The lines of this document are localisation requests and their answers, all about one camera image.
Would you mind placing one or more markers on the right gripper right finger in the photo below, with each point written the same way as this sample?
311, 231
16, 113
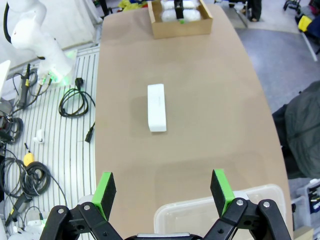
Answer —
221, 187

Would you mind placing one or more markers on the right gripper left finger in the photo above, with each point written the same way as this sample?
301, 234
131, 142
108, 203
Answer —
106, 195

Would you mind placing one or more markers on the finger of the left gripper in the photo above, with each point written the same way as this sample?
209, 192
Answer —
178, 10

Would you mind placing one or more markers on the bubble-wrapped clock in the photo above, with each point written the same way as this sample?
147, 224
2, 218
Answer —
191, 14
191, 3

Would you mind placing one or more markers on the white unwrapped digital clock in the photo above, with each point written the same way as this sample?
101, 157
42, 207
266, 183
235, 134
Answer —
156, 107

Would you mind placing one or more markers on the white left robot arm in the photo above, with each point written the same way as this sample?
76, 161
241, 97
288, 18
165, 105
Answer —
32, 37

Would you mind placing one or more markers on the brown cardboard box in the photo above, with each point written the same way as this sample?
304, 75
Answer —
180, 31

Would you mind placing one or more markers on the clear plastic container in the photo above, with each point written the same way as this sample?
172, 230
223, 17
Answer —
190, 215

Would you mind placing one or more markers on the yellow green cloth pile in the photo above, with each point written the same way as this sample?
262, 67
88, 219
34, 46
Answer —
132, 4

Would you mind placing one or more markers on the white ribbed base platform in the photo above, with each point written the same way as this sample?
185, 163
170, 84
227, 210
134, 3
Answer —
70, 150

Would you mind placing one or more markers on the bystander in dark clothes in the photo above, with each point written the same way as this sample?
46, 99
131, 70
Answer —
255, 10

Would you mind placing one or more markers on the clear storage bin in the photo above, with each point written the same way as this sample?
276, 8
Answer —
303, 200

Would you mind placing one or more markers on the yellow handheld tool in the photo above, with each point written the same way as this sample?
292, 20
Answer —
29, 158

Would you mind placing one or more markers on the small white device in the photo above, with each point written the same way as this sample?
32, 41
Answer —
40, 137

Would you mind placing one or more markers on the person in dark grey jacket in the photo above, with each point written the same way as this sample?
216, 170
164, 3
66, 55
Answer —
305, 130

